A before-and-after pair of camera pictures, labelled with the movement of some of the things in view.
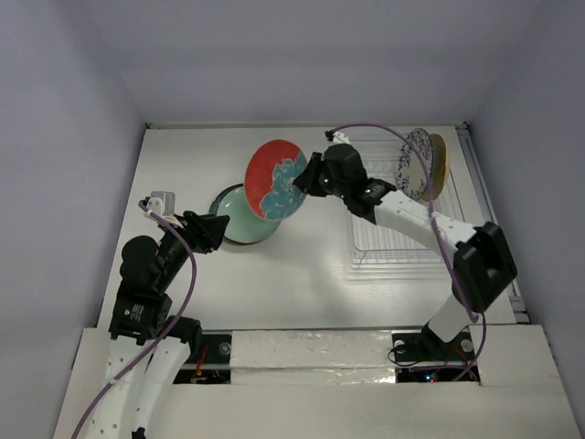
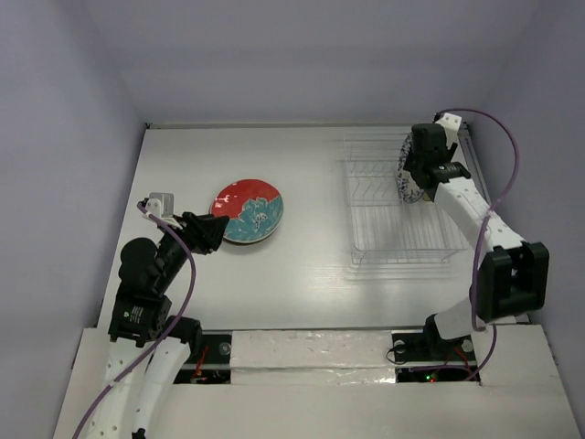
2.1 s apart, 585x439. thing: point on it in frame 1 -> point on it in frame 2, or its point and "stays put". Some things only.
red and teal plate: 271,167 -> 254,208
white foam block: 313,358 stays put
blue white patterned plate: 410,174 stays put
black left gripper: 194,229 stays put
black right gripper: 317,172 -> 420,165
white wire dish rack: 381,246 stays put
